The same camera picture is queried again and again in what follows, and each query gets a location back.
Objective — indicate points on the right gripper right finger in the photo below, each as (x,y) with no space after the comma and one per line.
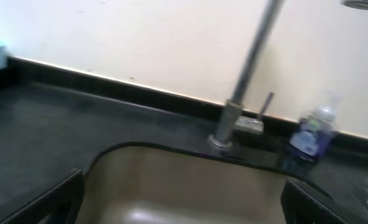
(305,208)

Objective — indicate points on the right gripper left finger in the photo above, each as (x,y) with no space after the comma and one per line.
(53,199)

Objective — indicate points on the blue soap bottle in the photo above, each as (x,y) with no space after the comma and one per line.
(311,140)

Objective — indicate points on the steel tap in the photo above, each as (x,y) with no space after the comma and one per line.
(230,118)

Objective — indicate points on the steel sink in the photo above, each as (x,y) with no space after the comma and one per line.
(187,186)

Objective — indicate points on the black tray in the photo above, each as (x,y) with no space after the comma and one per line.
(0,79)

